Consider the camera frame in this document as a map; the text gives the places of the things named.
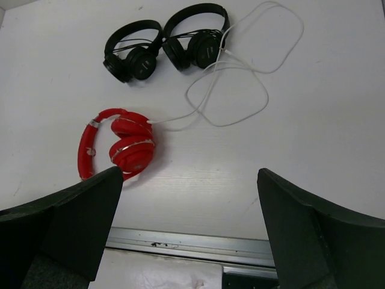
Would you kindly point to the red over-ear headphones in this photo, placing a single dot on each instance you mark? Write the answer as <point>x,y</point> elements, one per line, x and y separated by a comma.
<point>132,153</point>

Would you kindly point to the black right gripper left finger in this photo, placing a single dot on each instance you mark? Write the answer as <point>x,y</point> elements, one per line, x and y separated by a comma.
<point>57,241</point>

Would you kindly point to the right black headphones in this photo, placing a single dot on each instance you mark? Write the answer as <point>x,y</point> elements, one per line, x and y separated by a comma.
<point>198,48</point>

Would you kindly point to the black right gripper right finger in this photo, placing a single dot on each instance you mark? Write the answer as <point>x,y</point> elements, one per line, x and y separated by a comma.
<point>316,243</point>

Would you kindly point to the front aluminium rail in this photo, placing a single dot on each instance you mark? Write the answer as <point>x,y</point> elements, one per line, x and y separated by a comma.
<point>239,256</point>

